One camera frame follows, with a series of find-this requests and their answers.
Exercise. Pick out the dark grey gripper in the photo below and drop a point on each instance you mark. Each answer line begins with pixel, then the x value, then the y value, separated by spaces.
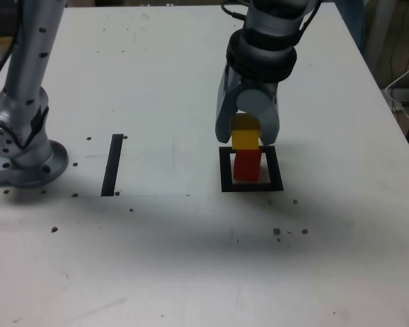
pixel 262 86

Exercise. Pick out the yellow cube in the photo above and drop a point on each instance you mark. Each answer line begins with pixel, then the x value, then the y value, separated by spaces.
pixel 245 139

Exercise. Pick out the red cube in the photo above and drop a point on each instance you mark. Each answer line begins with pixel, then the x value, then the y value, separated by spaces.
pixel 246 167

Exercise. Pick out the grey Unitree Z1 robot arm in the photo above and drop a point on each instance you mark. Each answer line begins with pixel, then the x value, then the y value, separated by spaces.
pixel 27 68

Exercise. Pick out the black tape square outline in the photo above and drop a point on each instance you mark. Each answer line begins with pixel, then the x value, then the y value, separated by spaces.
pixel 225 170

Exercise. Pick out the black tape strip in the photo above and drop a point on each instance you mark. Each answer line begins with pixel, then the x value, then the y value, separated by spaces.
pixel 111 163

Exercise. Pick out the person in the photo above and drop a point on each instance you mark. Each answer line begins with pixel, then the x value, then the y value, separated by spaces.
pixel 352 20

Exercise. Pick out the pale metal stand leg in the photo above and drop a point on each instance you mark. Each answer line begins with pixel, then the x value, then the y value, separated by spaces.
pixel 378 27

